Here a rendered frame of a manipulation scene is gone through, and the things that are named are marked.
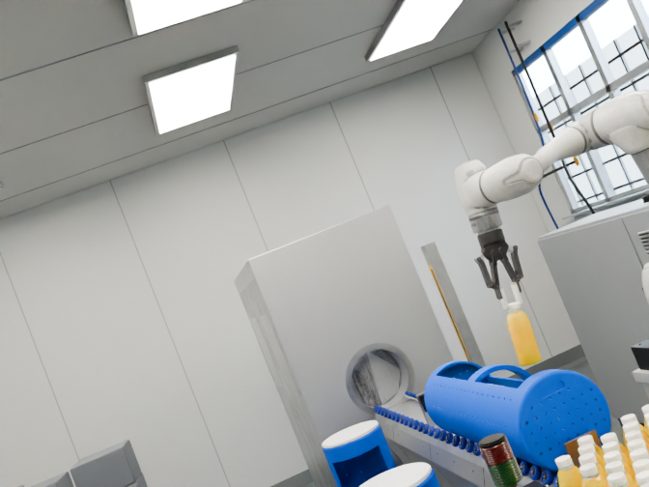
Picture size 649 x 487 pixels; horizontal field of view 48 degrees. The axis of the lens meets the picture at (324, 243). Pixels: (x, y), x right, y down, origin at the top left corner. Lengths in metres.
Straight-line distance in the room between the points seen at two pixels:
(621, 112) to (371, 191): 5.14
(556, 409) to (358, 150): 5.52
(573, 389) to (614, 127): 0.83
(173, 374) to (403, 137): 3.27
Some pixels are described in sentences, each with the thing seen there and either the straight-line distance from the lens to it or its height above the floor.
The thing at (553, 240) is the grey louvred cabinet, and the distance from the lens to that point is 5.19.
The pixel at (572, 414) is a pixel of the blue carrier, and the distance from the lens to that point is 2.24.
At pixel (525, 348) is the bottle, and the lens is 2.20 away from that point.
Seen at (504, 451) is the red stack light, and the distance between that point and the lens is 1.67.
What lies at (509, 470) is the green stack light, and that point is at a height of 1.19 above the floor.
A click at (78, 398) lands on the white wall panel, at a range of 7.18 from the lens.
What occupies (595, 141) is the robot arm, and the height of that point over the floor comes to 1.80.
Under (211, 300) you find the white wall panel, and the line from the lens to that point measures 7.08.
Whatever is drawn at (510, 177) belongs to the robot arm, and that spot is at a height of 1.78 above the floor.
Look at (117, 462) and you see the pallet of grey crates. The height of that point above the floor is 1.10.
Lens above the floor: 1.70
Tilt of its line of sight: 3 degrees up
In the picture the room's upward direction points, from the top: 22 degrees counter-clockwise
